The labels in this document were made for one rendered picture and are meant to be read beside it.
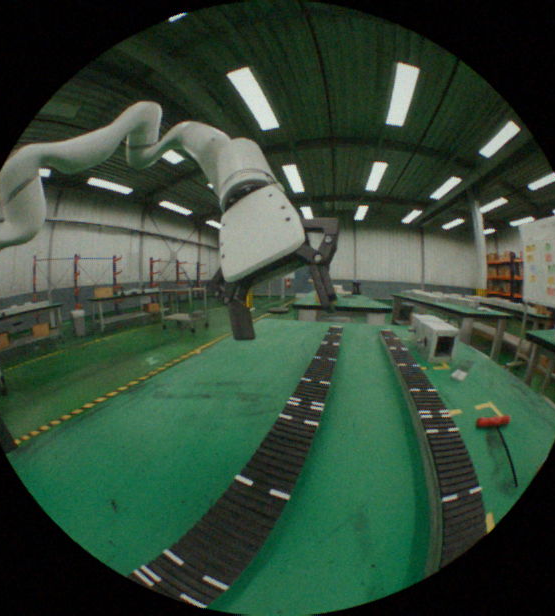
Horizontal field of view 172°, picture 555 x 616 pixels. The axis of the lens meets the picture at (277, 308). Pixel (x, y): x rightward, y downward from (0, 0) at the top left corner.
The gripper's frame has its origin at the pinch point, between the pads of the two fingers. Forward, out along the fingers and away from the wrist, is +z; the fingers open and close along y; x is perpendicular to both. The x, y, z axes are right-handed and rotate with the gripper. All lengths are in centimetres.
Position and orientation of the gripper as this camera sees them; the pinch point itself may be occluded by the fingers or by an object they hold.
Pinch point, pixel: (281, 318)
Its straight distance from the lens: 17.2
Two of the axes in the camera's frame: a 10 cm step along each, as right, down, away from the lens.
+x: -4.4, -1.5, -8.8
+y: -8.6, 3.4, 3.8
